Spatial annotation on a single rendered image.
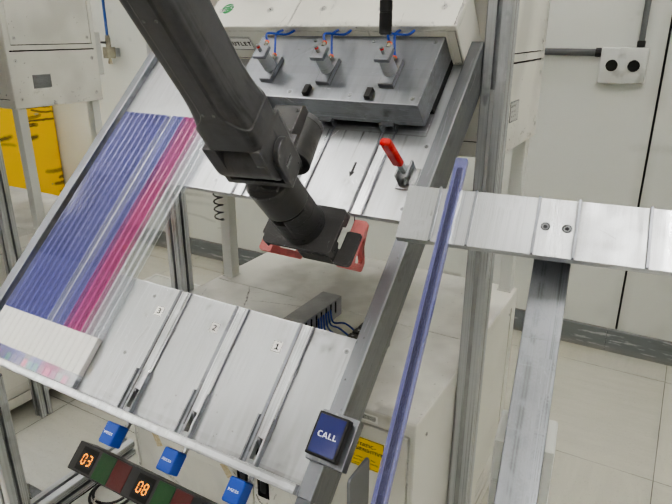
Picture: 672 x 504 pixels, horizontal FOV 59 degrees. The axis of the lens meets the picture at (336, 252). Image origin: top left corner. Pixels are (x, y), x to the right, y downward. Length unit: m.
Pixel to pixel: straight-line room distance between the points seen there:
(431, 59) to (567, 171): 1.62
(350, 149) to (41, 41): 1.37
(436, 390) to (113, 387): 0.55
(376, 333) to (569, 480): 1.29
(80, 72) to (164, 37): 1.70
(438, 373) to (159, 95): 0.77
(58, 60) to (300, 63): 1.25
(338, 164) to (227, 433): 0.43
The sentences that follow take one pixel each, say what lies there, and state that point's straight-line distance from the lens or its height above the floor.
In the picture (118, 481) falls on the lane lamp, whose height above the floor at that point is 0.65.
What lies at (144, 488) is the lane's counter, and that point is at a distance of 0.89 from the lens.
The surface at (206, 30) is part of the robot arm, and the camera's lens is 0.53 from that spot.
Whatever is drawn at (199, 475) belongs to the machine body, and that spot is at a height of 0.30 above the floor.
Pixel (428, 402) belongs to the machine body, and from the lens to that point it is 1.08.
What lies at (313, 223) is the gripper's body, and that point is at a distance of 0.73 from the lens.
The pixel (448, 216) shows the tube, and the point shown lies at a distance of 0.68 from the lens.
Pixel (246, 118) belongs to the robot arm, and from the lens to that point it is 0.58.
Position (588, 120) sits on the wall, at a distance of 2.46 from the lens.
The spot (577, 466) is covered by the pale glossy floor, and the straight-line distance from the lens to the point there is 2.04.
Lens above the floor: 1.23
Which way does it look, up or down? 20 degrees down
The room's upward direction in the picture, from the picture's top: straight up
